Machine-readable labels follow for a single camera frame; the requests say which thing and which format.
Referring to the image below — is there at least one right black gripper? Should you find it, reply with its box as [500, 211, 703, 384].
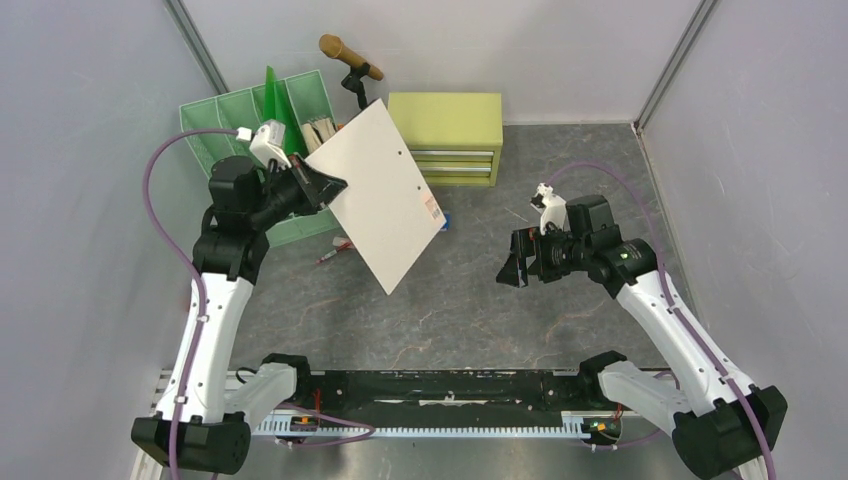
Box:
[495, 223, 590, 287]

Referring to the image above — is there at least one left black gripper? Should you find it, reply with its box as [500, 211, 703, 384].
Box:
[248, 152, 347, 231]

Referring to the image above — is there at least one green plastic folder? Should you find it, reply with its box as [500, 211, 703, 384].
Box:
[263, 66, 300, 154]

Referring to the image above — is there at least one yellow-green drawer chest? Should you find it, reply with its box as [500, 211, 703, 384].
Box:
[388, 92, 504, 187]

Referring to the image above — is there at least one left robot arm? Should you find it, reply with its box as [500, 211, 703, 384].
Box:
[131, 155, 348, 478]

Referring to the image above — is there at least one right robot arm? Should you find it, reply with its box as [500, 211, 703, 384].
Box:
[496, 184, 788, 479]

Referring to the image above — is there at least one mint green file organizer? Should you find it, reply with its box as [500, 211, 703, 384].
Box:
[179, 70, 340, 247]

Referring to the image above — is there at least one brown microphone on stand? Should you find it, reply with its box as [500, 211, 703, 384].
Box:
[319, 34, 385, 110]

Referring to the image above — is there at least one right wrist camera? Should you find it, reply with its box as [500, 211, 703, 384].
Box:
[530, 183, 567, 235]

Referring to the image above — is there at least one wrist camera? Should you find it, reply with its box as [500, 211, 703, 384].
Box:
[530, 183, 567, 235]
[236, 120, 291, 170]

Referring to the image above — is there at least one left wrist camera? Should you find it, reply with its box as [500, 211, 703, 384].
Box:
[236, 120, 291, 170]

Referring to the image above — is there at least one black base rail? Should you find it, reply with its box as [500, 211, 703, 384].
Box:
[290, 369, 612, 428]

